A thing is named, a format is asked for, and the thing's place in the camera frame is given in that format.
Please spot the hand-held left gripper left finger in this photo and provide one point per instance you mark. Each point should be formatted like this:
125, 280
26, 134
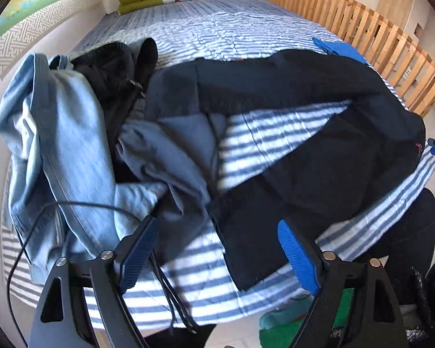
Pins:
141, 250

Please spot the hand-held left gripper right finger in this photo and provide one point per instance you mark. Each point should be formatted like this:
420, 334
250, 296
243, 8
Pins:
297, 253

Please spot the black pants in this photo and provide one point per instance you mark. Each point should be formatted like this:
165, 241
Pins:
311, 90

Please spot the grey blue pants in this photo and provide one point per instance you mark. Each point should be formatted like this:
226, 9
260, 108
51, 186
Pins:
156, 152

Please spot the green cloth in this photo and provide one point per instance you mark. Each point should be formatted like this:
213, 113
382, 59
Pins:
275, 333

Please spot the person's right leg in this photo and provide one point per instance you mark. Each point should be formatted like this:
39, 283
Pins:
413, 232

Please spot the blue folded cloth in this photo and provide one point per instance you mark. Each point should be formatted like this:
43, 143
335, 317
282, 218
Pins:
342, 51

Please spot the light blue jeans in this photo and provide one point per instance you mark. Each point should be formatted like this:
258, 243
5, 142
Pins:
65, 134

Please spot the black knit garment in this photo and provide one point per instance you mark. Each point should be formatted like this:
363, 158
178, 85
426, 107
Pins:
108, 65

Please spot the blue striped bed sheet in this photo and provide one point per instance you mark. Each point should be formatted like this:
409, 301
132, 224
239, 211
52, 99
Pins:
221, 29

